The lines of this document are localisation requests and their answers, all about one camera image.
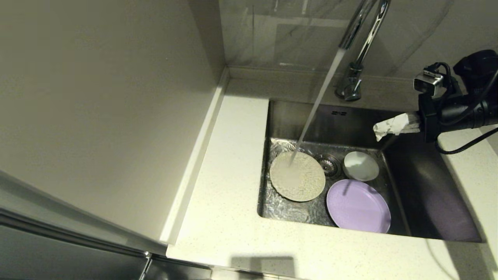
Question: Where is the white bowl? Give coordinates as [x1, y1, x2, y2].
[342, 151, 380, 182]

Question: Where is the chrome gooseneck faucet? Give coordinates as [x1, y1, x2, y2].
[335, 0, 391, 102]

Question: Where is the purple round plate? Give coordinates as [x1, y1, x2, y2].
[326, 178, 391, 234]

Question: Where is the beige round plate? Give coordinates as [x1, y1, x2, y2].
[269, 151, 326, 203]

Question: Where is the stainless steel sink basin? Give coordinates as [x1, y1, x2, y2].
[257, 98, 485, 243]

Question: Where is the metal sink drain strainer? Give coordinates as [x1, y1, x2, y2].
[315, 154, 342, 179]

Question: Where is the clear water stream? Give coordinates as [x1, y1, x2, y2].
[290, 49, 346, 166]

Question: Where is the tall beige cabinet side panel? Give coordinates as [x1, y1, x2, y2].
[0, 0, 228, 245]

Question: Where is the grey glossy cabinet door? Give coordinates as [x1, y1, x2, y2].
[0, 161, 212, 280]

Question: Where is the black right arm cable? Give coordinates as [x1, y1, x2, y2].
[422, 62, 498, 155]

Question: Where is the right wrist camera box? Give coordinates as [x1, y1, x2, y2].
[413, 67, 446, 98]

